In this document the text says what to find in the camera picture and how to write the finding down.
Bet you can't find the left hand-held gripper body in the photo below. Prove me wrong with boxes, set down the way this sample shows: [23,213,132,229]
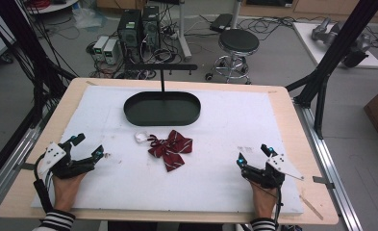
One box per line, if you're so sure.
[37,141,96,180]

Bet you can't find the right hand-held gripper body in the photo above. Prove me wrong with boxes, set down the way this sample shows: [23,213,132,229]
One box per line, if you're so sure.
[240,153,305,190]

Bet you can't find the red striped bow tie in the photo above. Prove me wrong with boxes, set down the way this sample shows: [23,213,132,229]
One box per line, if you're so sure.
[134,129,194,173]

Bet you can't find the black hanger stand oval tray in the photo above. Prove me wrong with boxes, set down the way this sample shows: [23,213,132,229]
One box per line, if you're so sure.
[123,63,202,127]

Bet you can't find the person's right hand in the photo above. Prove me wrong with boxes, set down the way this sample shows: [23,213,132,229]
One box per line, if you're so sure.
[249,181,279,220]

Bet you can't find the person's left hand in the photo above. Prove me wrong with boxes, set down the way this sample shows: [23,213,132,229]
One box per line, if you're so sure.
[52,171,88,213]

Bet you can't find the white foam mat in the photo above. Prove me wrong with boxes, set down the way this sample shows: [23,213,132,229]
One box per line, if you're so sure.
[31,85,305,217]

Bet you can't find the thin wooden stick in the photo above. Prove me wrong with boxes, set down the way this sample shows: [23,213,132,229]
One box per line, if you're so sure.
[299,194,325,221]

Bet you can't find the white power supply unit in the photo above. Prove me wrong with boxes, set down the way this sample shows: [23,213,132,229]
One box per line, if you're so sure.
[92,35,110,62]
[103,38,120,65]

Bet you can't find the black round stool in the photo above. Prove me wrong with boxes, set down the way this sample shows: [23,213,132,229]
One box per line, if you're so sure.
[205,28,261,86]

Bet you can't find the white floor board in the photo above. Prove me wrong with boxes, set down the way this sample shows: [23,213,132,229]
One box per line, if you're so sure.
[291,21,378,69]

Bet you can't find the black computer tower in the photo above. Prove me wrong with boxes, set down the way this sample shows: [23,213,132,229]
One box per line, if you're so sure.
[116,9,143,63]
[141,5,162,50]

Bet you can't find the black flat box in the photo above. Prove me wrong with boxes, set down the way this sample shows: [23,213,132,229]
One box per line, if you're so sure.
[209,13,234,34]

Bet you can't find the white table leg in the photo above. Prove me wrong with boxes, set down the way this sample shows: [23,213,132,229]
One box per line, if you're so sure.
[176,0,192,61]

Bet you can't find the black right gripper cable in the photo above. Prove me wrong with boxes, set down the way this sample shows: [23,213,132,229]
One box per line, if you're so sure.
[273,187,284,230]

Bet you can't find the grey metal bracket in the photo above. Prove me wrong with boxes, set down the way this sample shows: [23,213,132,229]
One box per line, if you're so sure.
[13,162,37,171]
[312,175,336,191]

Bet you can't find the aluminium rail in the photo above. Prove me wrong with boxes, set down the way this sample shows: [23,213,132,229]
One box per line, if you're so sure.
[0,105,58,218]
[292,97,365,231]

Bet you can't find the black metal frame stand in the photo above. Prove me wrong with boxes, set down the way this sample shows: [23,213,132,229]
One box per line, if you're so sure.
[286,0,378,141]
[0,0,79,129]

